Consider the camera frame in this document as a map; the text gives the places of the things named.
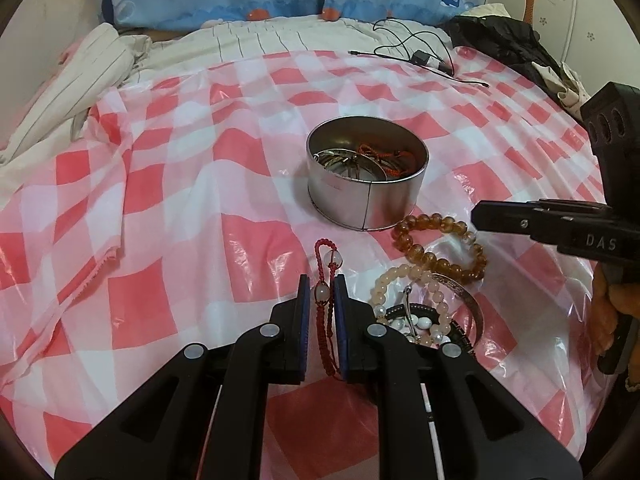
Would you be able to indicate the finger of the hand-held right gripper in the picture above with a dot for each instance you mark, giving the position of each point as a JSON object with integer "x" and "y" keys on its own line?
{"x": 500, "y": 217}

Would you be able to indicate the thin silver bangle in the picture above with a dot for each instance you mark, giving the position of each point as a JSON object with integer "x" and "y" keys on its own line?
{"x": 330, "y": 160}

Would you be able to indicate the round silver metal tin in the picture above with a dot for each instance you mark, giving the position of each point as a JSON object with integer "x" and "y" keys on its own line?
{"x": 350, "y": 200}

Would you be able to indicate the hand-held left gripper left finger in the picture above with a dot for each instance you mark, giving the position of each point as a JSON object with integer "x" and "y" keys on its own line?
{"x": 301, "y": 325}

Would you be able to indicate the white striped duvet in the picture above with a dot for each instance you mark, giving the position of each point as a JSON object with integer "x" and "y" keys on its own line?
{"x": 65, "y": 85}

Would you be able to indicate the white headboard with tree print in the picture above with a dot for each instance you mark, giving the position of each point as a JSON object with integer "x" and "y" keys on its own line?
{"x": 575, "y": 10}

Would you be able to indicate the person's right hand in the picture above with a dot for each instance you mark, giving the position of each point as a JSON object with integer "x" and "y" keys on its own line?
{"x": 602, "y": 310}

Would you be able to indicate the crumpled white paper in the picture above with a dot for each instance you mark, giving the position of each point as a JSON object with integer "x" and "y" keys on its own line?
{"x": 555, "y": 80}

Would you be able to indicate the red white checkered plastic cloth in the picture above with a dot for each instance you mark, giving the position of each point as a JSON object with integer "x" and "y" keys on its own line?
{"x": 175, "y": 240}

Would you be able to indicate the wide engraved silver bangle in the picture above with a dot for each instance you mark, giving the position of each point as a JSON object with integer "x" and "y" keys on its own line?
{"x": 467, "y": 305}

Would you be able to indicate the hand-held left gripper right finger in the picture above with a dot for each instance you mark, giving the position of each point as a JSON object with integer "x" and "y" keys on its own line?
{"x": 341, "y": 325}

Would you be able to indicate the black jacket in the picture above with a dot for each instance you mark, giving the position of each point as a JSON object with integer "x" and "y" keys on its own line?
{"x": 520, "y": 45}

